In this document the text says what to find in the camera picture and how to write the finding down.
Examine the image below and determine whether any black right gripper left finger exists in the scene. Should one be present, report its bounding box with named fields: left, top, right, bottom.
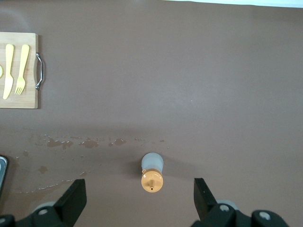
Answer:
left=0, top=179, right=87, bottom=227

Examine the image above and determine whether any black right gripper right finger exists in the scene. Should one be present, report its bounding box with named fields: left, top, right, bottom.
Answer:
left=193, top=177, right=292, bottom=227

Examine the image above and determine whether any squeeze bottle with orange cap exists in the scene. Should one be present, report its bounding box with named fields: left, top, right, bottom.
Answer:
left=141, top=152, right=164, bottom=192

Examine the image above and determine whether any silver digital kitchen scale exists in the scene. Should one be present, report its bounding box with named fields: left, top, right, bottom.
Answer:
left=0, top=155, right=9, bottom=204

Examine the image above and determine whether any yellow plastic fork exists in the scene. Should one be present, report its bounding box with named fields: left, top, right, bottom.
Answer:
left=14, top=44, right=30, bottom=95

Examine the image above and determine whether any yellow plastic knife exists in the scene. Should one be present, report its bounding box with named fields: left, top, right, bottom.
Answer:
left=2, top=44, right=15, bottom=100

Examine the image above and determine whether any wooden cutting board, metal handle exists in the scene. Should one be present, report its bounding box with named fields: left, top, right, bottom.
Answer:
left=0, top=32, right=46, bottom=109

